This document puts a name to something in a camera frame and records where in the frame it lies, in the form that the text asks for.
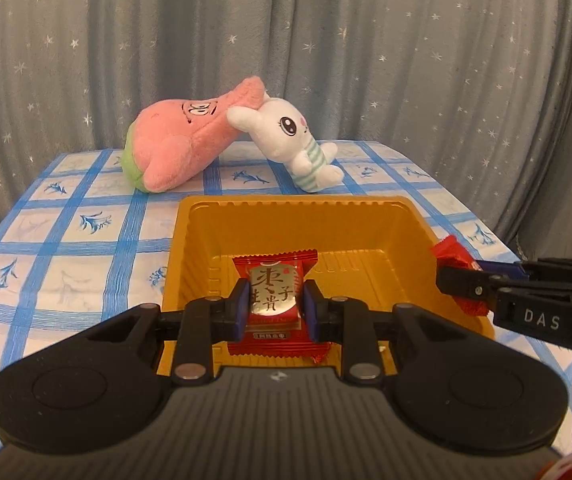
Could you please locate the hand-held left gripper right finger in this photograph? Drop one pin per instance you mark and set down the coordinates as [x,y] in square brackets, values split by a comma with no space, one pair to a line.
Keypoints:
[310,310]

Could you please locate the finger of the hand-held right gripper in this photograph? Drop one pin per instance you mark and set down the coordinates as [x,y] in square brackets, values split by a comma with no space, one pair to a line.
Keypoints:
[465,285]
[503,269]

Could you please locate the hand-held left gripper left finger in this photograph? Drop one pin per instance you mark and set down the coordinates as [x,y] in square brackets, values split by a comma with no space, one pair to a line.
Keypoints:
[240,310]

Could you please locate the red candy packet gold circle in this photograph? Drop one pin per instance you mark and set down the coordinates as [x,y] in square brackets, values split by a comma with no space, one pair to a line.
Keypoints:
[271,305]

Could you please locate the golden plastic tray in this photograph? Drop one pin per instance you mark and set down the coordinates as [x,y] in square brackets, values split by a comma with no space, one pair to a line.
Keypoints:
[365,230]

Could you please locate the blue checked tablecloth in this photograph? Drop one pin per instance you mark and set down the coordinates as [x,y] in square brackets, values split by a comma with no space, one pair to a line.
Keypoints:
[91,260]

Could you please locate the pink plush toy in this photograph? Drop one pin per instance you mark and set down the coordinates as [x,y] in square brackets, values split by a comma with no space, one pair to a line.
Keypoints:
[176,145]

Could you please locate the white bunny plush toy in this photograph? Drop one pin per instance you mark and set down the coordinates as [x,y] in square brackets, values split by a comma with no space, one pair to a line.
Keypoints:
[276,130]

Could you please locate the grey star-print curtain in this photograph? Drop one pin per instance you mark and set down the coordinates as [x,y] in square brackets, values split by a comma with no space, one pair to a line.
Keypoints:
[365,35]

